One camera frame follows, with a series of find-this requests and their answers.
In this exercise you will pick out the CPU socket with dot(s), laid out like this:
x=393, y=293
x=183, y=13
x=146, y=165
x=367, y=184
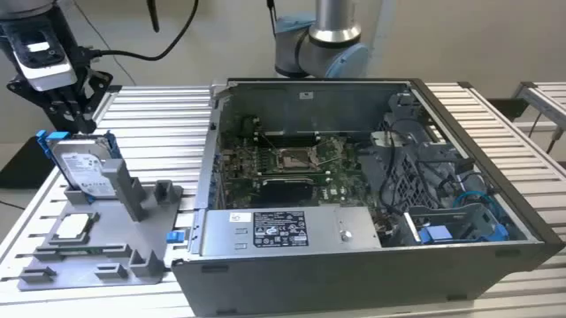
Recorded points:
x=294, y=160

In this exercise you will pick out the silver power supply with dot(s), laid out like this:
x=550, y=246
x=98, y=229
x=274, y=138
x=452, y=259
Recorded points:
x=221, y=238

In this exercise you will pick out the blue case latch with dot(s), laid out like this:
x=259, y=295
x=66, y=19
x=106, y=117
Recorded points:
x=174, y=237

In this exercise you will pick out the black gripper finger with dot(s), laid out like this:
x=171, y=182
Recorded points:
x=95, y=86
x=32, y=94

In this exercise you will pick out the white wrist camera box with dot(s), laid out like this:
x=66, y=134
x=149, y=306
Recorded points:
x=48, y=74

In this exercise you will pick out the black box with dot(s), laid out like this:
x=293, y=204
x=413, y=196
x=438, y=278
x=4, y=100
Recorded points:
x=509, y=109

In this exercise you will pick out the metal slat side table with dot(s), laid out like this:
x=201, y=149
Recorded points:
x=546, y=96

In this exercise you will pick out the green motherboard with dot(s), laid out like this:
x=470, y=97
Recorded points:
x=345, y=185

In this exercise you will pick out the grey disk bay bracket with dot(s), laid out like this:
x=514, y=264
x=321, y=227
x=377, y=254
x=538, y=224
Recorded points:
x=469, y=215

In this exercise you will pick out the hard disk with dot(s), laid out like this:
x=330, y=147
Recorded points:
x=84, y=165

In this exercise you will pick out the black open PC case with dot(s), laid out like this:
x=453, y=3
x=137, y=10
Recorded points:
x=310, y=285

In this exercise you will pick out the silver CPU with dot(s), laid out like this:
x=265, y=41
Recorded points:
x=72, y=227

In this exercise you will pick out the grey parts rack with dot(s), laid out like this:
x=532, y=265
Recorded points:
x=111, y=232

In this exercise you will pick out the black graphics card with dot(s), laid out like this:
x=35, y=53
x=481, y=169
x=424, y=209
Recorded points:
x=283, y=192

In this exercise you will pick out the blue carrier in bay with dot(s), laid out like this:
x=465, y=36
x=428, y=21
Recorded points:
x=436, y=236

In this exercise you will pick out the black antenna rod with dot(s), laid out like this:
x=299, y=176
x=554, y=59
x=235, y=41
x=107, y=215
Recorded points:
x=154, y=15

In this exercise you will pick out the grey perforated disk bay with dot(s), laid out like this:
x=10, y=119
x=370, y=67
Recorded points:
x=412, y=179

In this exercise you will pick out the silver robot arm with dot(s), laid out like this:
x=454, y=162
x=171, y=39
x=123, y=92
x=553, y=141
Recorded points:
x=331, y=20

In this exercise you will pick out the black floor mat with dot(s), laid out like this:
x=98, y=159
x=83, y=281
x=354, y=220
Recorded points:
x=27, y=165

